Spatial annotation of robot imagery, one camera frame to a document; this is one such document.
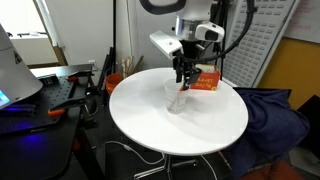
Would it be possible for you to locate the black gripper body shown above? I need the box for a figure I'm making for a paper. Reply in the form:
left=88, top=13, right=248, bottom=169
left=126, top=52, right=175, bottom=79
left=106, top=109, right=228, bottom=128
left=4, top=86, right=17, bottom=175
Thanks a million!
left=173, top=39, right=205, bottom=68

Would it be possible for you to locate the orange marker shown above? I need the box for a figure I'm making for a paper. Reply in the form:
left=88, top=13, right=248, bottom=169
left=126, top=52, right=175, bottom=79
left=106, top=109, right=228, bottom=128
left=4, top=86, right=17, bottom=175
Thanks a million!
left=168, top=83, right=190, bottom=111

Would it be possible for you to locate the clear plastic cup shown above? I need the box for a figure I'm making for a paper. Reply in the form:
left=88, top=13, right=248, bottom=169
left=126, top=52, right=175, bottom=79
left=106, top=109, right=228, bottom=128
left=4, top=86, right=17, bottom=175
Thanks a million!
left=163, top=78, right=190, bottom=115

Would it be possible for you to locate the colourful book box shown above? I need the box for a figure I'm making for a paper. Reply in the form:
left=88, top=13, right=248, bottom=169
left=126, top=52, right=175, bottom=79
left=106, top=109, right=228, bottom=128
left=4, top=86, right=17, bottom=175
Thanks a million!
left=188, top=63, right=222, bottom=92

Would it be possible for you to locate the wooden sticks bundle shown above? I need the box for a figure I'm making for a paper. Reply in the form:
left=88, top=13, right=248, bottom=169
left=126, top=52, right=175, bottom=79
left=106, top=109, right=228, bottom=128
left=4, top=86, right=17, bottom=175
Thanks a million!
left=120, top=54, right=145, bottom=80

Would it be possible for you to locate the orange bucket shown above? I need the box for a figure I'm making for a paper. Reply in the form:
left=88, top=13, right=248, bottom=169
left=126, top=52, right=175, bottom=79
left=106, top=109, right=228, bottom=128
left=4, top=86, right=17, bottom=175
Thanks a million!
left=105, top=72, right=123, bottom=96

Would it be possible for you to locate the white perforated panel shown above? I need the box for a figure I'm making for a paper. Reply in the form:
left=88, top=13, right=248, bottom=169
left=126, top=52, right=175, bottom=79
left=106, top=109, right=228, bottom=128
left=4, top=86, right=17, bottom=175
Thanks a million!
left=213, top=0, right=298, bottom=88

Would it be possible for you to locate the black vertical pole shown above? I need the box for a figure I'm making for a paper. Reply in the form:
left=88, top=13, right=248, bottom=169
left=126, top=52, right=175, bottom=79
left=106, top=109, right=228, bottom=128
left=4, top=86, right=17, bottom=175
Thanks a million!
left=112, top=0, right=118, bottom=74

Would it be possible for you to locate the chrome table base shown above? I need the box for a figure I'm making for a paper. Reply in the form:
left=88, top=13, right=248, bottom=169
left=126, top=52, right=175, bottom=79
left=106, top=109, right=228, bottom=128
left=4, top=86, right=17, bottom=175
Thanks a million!
left=133, top=153, right=198, bottom=180

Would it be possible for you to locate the dark blue blanket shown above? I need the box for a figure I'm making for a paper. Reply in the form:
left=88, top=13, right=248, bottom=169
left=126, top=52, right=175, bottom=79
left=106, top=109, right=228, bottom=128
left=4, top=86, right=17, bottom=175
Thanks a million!
left=226, top=87, right=311, bottom=180

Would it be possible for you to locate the black orange bar clamp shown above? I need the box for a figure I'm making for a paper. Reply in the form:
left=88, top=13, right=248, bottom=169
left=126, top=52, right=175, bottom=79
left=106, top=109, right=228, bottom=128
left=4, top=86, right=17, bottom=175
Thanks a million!
left=47, top=94, right=93, bottom=117
left=65, top=69, right=94, bottom=83

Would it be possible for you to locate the black perforated breadboard table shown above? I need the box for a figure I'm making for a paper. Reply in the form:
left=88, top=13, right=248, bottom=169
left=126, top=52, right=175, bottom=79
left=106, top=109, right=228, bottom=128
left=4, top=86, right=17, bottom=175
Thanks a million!
left=0, top=63, right=99, bottom=180

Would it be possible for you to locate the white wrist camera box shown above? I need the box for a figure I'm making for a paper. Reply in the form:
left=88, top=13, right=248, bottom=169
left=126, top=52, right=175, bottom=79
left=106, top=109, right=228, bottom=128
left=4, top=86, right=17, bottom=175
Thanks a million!
left=149, top=29, right=184, bottom=60

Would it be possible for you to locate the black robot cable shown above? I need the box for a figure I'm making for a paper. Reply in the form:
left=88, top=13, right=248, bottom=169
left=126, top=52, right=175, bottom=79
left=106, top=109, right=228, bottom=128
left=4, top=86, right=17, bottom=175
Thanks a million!
left=186, top=0, right=257, bottom=65

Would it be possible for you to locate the white cable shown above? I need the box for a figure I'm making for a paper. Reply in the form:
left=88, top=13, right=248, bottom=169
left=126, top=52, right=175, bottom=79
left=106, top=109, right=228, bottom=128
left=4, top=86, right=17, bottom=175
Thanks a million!
left=199, top=154, right=219, bottom=180
left=104, top=140, right=166, bottom=166

